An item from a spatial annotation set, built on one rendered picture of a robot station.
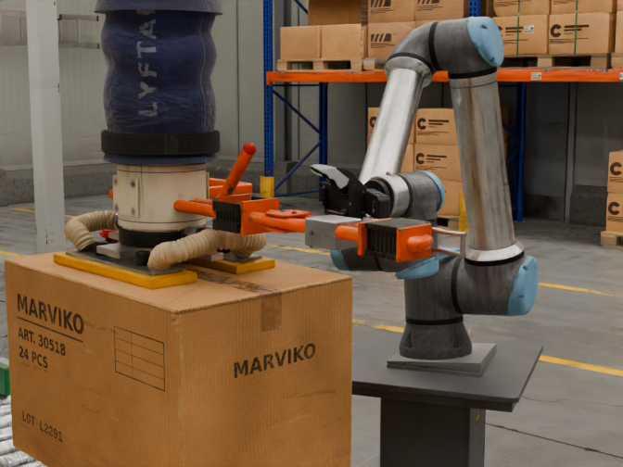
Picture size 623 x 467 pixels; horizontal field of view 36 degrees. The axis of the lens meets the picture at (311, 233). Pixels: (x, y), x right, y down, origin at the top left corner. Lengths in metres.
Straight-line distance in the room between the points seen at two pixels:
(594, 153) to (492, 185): 8.28
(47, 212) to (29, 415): 3.43
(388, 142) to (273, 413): 0.73
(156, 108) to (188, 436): 0.59
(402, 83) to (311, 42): 8.68
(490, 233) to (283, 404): 0.85
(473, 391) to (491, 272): 0.29
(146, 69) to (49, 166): 3.65
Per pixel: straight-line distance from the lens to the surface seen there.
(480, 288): 2.43
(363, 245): 1.46
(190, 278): 1.76
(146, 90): 1.80
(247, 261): 1.86
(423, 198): 1.97
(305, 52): 11.01
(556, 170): 10.75
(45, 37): 5.41
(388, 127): 2.21
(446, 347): 2.50
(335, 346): 1.81
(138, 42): 1.80
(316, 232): 1.54
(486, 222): 2.39
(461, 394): 2.34
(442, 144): 9.96
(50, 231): 5.45
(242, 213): 1.66
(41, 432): 2.04
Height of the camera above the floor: 1.47
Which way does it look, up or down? 9 degrees down
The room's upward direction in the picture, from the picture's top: straight up
